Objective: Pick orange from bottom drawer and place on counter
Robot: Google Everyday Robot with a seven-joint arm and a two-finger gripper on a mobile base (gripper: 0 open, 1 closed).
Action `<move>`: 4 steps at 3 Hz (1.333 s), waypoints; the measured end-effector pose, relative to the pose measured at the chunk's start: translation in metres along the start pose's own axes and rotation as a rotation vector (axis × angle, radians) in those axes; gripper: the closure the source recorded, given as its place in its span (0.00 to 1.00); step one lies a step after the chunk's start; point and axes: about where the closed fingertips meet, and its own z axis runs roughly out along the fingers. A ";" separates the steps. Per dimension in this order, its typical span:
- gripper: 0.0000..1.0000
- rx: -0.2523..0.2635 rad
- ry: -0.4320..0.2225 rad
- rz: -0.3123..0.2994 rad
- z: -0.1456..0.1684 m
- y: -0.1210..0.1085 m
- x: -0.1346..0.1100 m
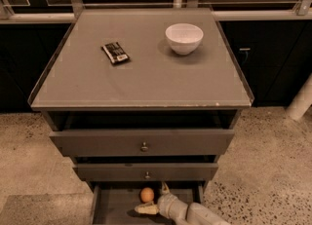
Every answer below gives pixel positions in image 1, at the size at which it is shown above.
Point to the grey top drawer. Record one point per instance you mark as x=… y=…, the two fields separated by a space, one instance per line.
x=161 y=142

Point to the round metal middle knob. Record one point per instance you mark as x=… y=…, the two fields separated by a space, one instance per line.
x=147 y=176

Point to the orange fruit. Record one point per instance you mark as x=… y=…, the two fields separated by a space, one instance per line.
x=147 y=195

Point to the white post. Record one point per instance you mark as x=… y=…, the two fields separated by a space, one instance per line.
x=302 y=101

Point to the grey middle drawer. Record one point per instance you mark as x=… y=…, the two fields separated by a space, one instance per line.
x=136 y=172

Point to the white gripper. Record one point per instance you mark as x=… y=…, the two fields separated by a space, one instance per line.
x=168 y=204

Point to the grey drawer cabinet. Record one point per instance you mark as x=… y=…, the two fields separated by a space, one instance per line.
x=156 y=89

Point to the black snack bar wrapper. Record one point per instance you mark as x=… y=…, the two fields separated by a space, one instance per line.
x=115 y=53

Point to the grey drawer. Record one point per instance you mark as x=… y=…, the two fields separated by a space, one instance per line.
x=161 y=142
x=114 y=202
x=136 y=172

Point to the round metal knob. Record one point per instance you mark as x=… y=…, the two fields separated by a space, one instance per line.
x=144 y=147
x=147 y=176

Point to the grey bottom drawer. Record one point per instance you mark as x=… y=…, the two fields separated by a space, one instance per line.
x=114 y=202

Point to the round metal top knob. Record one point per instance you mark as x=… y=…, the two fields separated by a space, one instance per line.
x=144 y=147

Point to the metal rail frame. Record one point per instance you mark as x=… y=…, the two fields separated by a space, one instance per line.
x=39 y=17

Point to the white ceramic bowl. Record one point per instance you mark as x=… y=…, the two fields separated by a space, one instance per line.
x=184 y=38

